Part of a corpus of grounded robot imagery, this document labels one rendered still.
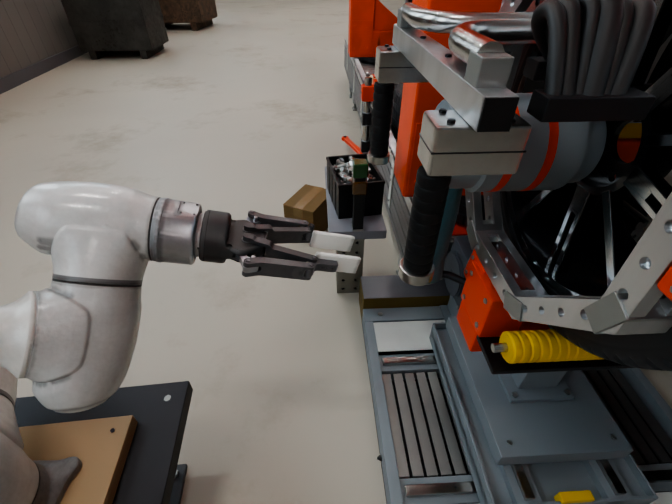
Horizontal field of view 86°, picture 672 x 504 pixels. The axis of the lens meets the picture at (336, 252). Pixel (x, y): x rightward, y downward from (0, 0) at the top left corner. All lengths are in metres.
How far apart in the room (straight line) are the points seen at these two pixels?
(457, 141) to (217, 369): 1.13
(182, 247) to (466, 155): 0.36
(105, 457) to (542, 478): 0.93
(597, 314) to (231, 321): 1.19
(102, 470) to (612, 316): 0.85
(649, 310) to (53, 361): 0.65
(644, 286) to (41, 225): 0.67
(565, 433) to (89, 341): 0.96
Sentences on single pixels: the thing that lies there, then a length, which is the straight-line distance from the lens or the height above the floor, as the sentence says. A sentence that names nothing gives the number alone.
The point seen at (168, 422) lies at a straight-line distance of 0.92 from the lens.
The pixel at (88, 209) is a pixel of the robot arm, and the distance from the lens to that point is 0.53.
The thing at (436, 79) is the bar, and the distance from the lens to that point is 0.47.
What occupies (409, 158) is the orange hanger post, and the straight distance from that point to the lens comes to 1.04.
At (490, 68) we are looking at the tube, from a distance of 0.36.
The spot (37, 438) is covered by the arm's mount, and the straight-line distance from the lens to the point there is 1.00.
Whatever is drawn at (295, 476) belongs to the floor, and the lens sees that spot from 1.13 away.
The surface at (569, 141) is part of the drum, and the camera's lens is 0.59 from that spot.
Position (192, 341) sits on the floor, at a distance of 1.43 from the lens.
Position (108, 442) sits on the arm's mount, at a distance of 0.92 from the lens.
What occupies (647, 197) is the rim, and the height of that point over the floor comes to 0.82.
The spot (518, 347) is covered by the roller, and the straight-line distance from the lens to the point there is 0.73.
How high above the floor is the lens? 1.07
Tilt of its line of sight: 39 degrees down
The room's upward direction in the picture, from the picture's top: straight up
